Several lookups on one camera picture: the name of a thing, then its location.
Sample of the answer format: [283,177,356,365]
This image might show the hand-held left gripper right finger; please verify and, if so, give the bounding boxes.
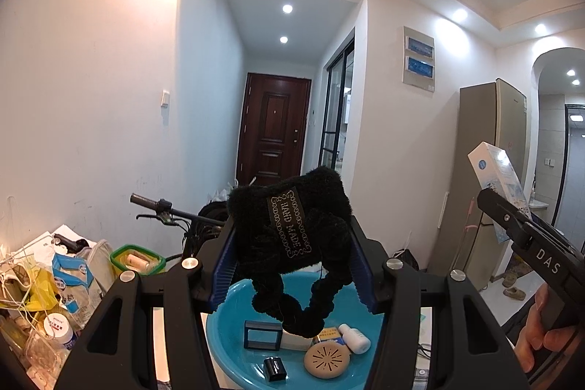
[350,220,533,390]

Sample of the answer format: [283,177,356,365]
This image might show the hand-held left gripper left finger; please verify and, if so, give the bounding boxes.
[54,216,238,390]

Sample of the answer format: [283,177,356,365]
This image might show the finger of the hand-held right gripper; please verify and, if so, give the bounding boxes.
[476,188,533,250]

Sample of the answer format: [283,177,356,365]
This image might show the long blue and white box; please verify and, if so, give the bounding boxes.
[467,142,533,243]

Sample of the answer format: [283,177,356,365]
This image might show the blue plastic basin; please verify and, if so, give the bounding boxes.
[205,269,389,390]

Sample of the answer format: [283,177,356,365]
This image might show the black fuzzy headband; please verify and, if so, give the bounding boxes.
[227,166,354,338]

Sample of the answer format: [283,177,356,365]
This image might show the person's right hand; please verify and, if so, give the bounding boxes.
[516,283,579,372]

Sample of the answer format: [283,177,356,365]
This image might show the black bag beside refrigerator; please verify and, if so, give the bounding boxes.
[393,248,419,271]

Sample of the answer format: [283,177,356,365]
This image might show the small white bottle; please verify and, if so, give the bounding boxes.
[338,323,372,355]

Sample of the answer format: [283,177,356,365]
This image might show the yellow and white box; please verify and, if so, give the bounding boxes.
[281,326,346,349]

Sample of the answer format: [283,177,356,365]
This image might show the beige refrigerator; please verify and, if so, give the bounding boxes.
[427,78,527,290]

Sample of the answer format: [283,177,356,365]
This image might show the green and white tissue pack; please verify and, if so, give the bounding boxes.
[418,308,433,343]

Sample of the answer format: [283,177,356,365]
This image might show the white plastic bag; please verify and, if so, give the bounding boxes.
[214,180,238,202]

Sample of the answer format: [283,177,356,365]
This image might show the beige round vented disc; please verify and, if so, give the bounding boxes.
[304,342,352,380]

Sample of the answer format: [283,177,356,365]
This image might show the small black box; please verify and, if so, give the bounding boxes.
[264,356,286,382]

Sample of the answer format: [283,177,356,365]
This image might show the green rimmed container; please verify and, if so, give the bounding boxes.
[110,245,166,276]

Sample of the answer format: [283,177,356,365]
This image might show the grey mesh pouch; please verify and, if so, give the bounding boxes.
[75,240,115,295]

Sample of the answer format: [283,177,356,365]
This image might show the blue and white bag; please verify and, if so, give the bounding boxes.
[51,252,99,327]

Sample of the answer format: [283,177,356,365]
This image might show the dark wooden door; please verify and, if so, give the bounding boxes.
[236,72,312,190]

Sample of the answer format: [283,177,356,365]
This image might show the white papers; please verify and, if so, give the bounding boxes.
[9,224,99,263]

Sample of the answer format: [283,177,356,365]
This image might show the black framed sliding glass door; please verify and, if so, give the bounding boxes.
[318,40,356,176]

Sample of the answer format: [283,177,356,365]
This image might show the white pill bottle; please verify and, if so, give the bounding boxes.
[44,312,78,352]

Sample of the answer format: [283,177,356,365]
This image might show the yellow plastic bag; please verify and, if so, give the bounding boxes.
[0,264,60,313]

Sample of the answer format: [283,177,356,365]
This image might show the bicycle handlebar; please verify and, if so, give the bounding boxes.
[130,193,234,269]

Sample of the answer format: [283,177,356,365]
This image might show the black square frame box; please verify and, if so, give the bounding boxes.
[244,320,283,351]

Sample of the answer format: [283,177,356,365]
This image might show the black handle tool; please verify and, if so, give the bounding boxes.
[52,234,90,254]

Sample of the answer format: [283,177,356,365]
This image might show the wall electrical panel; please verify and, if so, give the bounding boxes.
[402,26,436,91]

